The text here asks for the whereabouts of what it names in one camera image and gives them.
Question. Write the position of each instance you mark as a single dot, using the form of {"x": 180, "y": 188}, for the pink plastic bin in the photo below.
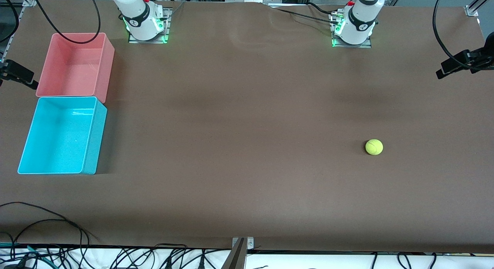
{"x": 73, "y": 68}

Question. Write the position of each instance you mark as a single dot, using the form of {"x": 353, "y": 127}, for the yellow tennis ball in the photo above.
{"x": 374, "y": 147}

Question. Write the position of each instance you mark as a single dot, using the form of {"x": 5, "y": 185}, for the blue plastic bin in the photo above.
{"x": 58, "y": 137}

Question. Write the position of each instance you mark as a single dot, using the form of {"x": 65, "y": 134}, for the aluminium frame rail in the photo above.
{"x": 15, "y": 26}

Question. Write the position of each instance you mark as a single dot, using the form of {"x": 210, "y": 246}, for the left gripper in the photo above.
{"x": 477, "y": 58}

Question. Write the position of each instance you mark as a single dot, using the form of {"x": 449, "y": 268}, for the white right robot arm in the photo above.
{"x": 137, "y": 14}

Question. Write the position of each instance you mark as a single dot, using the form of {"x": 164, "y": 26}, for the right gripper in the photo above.
{"x": 4, "y": 67}

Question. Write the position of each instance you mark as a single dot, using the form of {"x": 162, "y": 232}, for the grey metal bracket plate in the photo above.
{"x": 250, "y": 244}

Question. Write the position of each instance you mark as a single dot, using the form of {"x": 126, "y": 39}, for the metal support bar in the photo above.
{"x": 236, "y": 257}

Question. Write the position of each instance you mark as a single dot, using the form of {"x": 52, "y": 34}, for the aluminium extrusion with plate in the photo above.
{"x": 469, "y": 11}

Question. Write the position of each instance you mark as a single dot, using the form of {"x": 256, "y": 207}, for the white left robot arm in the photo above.
{"x": 361, "y": 22}

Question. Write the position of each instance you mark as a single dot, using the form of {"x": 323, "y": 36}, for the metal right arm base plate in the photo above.
{"x": 168, "y": 33}

